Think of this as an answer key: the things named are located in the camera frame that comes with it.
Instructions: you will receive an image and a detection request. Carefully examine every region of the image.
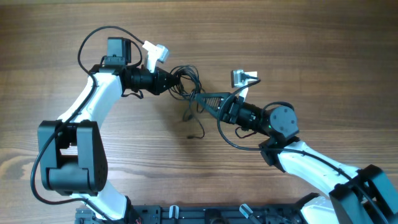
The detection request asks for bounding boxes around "black USB-A cable blue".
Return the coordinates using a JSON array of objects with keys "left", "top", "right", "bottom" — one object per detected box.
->
[{"left": 169, "top": 65, "right": 205, "bottom": 109}]

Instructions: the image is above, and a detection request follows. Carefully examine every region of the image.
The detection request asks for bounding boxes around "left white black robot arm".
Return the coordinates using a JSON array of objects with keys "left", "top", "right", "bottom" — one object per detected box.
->
[{"left": 30, "top": 37, "right": 177, "bottom": 223}]

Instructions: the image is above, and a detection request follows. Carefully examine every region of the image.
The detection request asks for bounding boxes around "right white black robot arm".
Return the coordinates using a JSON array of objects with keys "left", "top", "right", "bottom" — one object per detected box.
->
[{"left": 195, "top": 93, "right": 397, "bottom": 223}]

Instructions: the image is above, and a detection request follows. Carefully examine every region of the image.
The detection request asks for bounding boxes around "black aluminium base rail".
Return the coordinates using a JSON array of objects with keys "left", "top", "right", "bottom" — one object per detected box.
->
[{"left": 74, "top": 203, "right": 305, "bottom": 224}]

